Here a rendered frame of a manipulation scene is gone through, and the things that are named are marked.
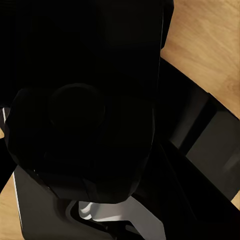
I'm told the digital camera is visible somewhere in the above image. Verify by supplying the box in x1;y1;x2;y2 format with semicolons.
0;0;174;204

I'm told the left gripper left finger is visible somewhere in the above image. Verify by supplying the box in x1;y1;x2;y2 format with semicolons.
0;137;18;193

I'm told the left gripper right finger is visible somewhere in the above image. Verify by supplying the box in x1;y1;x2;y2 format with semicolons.
149;134;240;240

